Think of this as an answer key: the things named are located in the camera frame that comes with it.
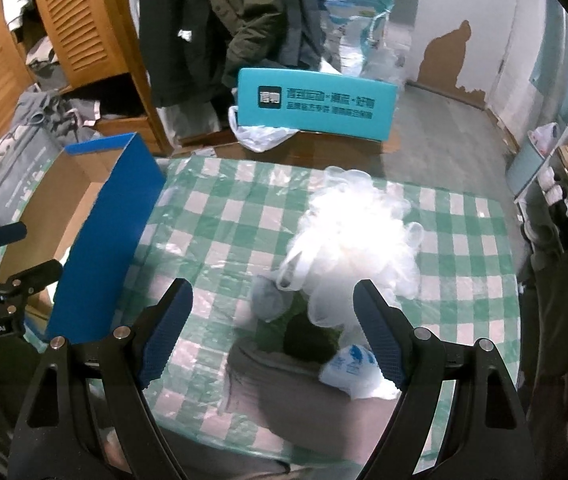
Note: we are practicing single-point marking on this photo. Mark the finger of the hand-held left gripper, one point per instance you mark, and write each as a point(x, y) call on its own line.
point(9, 235)
point(36, 277)

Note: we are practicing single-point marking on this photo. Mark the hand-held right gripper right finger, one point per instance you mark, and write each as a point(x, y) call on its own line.
point(378, 340)

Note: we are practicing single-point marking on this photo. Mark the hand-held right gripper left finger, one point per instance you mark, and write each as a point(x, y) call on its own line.
point(169, 330)

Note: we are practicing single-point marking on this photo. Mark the white blue-printed plastic packet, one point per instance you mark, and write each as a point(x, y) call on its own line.
point(348, 370)

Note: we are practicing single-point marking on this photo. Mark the black sock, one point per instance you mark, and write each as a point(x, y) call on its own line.
point(309, 340)

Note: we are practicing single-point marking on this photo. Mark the blue cardboard box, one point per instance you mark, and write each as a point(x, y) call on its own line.
point(114, 240)

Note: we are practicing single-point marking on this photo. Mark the grey sock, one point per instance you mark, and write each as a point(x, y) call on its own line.
point(269, 300)

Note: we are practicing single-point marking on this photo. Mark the grey-brown towel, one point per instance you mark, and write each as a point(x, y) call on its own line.
point(289, 400)

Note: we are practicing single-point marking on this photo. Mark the white mesh bath loofah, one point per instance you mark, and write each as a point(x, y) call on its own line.
point(353, 230)

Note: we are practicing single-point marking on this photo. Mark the grey tote bag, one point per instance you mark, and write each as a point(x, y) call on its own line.
point(14, 170)

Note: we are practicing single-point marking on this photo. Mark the grey hoodie pile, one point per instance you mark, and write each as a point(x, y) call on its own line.
point(49, 112)

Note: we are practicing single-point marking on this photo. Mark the green checkered tablecloth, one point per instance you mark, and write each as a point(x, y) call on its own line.
point(244, 210)

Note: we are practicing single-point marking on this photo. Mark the dark olive cloth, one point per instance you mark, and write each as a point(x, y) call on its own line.
point(563, 310)

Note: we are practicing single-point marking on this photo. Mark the brown cardboard box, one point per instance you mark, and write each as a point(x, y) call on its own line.
point(324, 146)

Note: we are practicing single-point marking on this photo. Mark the white crumpled sheet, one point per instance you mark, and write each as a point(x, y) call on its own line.
point(189, 120)

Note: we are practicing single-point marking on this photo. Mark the light blue bin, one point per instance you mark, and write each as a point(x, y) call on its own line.
point(523, 167)

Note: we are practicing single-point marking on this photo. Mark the wooden louvered wardrobe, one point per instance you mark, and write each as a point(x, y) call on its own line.
point(84, 15)

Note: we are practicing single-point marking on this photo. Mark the white hanging garment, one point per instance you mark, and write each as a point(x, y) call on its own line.
point(16, 0)

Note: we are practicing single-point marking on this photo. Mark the teal printed box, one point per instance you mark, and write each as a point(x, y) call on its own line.
point(314, 102)

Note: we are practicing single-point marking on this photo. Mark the black hanging jacket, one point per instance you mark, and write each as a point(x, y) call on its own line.
point(174, 35)

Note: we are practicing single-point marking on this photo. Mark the pink white plastic bag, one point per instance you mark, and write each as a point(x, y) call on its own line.
point(543, 137)

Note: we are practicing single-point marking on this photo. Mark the clear plastic bag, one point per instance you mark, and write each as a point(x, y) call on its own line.
point(383, 67)

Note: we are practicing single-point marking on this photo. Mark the large blue plastic bag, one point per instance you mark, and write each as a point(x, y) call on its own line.
point(353, 15)

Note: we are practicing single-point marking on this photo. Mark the olive hanging jacket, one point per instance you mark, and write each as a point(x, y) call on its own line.
point(249, 10)

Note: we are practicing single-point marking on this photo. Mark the blue-grey hanging jacket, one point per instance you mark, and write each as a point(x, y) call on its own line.
point(306, 15)

